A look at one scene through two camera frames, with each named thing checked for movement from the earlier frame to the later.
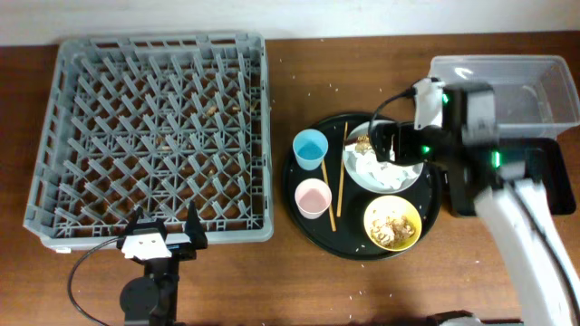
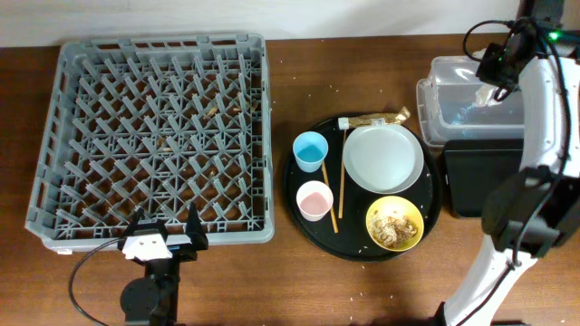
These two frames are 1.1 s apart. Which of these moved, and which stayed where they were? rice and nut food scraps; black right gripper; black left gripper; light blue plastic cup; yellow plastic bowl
Moved: black right gripper
Stayed: black left gripper; light blue plastic cup; rice and nut food scraps; yellow plastic bowl
